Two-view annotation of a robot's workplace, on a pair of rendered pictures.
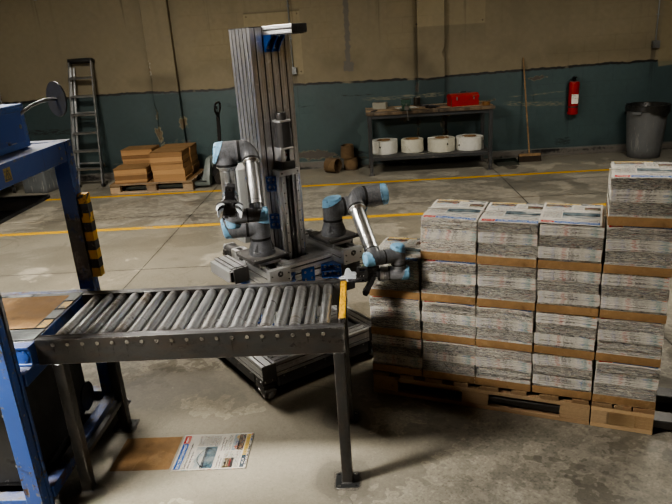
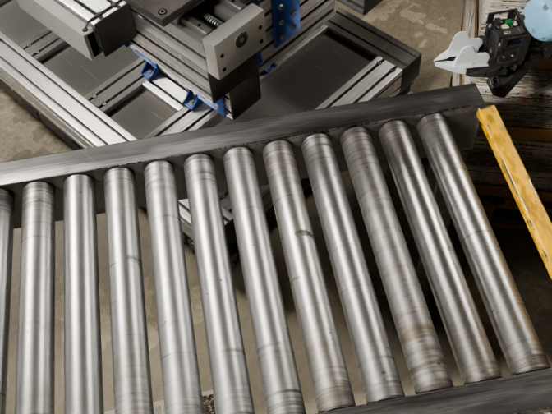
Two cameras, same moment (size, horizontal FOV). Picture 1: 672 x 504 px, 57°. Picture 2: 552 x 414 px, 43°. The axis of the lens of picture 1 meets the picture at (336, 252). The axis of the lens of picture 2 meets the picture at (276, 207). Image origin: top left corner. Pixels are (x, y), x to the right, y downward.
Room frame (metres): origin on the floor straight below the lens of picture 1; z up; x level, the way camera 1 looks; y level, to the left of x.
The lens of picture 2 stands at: (2.16, 0.43, 1.68)
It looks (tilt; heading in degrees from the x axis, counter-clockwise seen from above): 55 degrees down; 351
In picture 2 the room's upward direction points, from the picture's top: 5 degrees counter-clockwise
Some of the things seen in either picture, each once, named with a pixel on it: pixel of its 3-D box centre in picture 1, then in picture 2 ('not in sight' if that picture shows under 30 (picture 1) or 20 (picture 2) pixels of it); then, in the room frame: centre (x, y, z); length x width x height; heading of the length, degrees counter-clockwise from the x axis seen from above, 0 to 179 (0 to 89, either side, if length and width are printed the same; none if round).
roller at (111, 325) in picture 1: (119, 315); not in sight; (2.70, 1.04, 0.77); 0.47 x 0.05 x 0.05; 177
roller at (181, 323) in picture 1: (187, 312); (36, 314); (2.69, 0.71, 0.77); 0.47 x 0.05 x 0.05; 177
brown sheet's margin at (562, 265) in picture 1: (570, 252); not in sight; (2.92, -1.17, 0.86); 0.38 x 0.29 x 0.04; 157
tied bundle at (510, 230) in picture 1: (511, 233); not in sight; (3.04, -0.91, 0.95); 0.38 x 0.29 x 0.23; 157
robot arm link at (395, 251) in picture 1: (394, 254); not in sight; (2.99, -0.30, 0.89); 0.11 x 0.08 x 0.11; 106
